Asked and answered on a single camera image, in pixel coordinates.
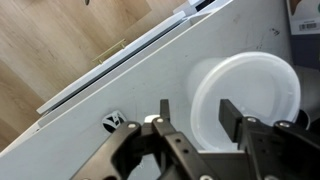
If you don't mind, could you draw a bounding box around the metal drawer handle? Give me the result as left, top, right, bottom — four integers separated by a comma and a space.
91, 38, 128, 65

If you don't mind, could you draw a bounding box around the white cabinet drawer front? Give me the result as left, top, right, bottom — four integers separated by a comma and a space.
35, 9, 188, 116

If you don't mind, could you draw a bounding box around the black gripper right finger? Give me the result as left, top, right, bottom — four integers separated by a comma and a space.
218, 98, 320, 180

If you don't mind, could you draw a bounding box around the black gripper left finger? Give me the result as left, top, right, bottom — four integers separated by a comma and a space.
71, 99, 221, 180

